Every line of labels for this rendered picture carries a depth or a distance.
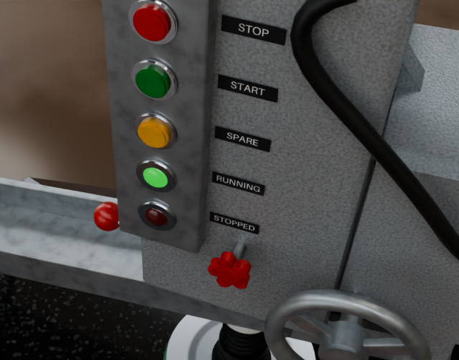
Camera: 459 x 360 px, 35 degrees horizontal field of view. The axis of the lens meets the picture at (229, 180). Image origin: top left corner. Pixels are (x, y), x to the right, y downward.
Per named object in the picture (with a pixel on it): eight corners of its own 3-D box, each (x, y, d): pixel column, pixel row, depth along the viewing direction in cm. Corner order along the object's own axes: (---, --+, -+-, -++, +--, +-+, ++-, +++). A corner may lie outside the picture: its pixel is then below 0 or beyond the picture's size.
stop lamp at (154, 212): (172, 222, 65) (172, 204, 63) (166, 233, 64) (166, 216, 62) (148, 215, 66) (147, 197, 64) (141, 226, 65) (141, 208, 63)
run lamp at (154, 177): (172, 183, 61) (172, 163, 60) (166, 194, 61) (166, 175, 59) (146, 176, 62) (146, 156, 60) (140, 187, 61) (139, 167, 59)
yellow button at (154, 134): (171, 144, 58) (172, 120, 56) (167, 153, 57) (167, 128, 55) (141, 136, 58) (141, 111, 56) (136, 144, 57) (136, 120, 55)
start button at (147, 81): (172, 95, 54) (172, 67, 52) (166, 103, 53) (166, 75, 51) (140, 86, 54) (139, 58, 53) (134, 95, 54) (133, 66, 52)
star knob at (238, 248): (258, 260, 68) (262, 233, 65) (244, 296, 65) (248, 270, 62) (220, 249, 68) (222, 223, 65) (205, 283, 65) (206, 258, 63)
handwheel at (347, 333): (420, 339, 74) (462, 248, 63) (406, 427, 67) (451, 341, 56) (279, 296, 76) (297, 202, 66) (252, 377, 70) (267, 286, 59)
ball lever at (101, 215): (166, 231, 77) (166, 211, 75) (155, 252, 75) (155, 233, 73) (102, 211, 79) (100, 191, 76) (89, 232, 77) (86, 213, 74)
